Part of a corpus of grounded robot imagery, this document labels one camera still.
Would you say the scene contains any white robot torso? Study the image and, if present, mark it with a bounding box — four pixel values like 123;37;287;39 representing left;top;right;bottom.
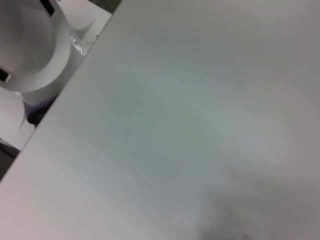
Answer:
0;0;113;151

